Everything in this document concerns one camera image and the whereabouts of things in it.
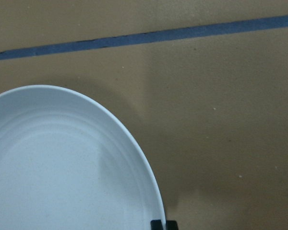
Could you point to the blue plate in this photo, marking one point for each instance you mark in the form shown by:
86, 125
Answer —
67, 163

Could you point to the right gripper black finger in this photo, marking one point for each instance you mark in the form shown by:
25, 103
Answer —
159, 225

